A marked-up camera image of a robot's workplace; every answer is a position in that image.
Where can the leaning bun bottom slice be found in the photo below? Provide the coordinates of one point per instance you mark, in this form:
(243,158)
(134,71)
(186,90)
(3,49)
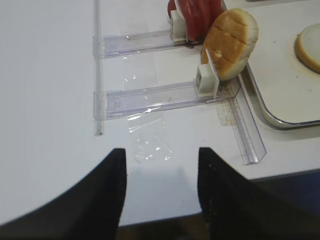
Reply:
(230,42)

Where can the left tomato slice stack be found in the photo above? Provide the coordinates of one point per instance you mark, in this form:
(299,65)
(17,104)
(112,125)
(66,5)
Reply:
(199,16)

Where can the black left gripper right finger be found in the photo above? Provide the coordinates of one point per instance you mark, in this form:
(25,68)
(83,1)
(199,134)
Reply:
(285,207)

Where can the clear rod far left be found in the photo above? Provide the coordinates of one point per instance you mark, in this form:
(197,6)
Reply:
(99,124)

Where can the clear rail left of tray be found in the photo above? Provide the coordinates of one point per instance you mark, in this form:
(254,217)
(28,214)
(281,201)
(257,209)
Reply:
(239,114)

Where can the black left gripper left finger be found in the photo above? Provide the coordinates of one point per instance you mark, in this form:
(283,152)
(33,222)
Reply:
(90,210)

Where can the white bun bottom on tray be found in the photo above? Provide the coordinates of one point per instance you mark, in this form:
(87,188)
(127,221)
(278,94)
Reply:
(307,47)

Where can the clear track lower left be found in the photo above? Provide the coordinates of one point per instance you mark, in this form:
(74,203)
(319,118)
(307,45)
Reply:
(117,104)

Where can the metal baking tray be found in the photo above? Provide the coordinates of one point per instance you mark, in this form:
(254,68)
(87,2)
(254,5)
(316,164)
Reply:
(288,92)

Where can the clear adhesive tape strip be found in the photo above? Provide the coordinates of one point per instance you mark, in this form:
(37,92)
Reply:
(147,127)

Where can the clear track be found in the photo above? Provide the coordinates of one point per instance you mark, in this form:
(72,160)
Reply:
(117,104)
(106,47)

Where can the white pusher block upper left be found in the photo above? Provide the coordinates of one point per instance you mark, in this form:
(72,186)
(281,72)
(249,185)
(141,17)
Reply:
(178,27)

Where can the clear track upper left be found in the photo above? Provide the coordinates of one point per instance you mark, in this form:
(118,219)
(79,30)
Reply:
(106,47)

